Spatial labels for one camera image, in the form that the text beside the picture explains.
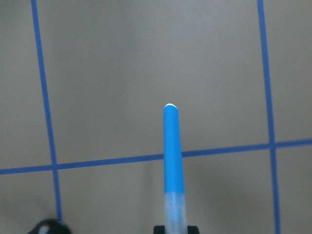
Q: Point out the brown paper table cover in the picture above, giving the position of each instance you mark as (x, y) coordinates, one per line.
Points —
(83, 84)

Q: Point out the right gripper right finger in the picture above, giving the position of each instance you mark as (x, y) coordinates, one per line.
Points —
(192, 230)

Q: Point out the blue marker pen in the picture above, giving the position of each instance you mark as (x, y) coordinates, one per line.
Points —
(174, 191)

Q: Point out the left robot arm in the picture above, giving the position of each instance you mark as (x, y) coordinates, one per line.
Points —
(51, 226)

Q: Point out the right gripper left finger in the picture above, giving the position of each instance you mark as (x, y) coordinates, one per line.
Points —
(159, 229)

